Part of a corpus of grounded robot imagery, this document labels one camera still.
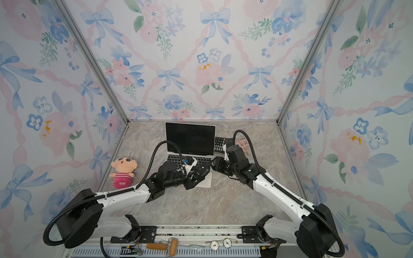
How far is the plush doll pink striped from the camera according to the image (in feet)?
2.82

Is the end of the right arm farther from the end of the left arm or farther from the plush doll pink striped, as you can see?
the plush doll pink striped

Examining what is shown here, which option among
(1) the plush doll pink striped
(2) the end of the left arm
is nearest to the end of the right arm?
(2) the end of the left arm
